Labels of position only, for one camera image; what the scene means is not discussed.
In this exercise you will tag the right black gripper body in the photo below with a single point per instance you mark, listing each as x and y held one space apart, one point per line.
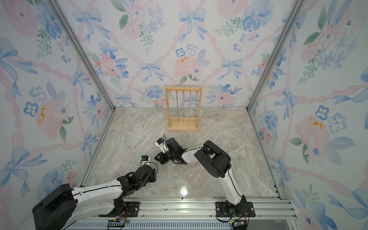
165 157

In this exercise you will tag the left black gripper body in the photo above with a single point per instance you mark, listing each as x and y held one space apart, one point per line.
152 178

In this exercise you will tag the wooden jewelry display stand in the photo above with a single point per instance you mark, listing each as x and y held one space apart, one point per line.
183 105

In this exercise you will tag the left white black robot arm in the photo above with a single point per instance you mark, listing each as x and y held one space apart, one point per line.
66 205

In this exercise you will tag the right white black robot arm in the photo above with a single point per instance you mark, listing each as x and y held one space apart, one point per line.
216 162

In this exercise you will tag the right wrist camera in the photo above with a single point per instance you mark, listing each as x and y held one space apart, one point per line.
162 145

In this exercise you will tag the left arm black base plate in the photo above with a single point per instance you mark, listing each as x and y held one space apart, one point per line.
128 209

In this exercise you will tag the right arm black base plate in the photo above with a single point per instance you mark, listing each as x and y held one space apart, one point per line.
226 209

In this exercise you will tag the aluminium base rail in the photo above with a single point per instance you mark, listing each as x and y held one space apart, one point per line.
185 213

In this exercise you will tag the left aluminium corner post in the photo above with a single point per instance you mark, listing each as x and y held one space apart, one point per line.
65 24

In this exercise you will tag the aluminium corner post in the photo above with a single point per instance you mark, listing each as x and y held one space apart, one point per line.
65 24
296 11

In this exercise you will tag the right aluminium corner post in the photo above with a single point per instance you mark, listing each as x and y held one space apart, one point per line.
296 11

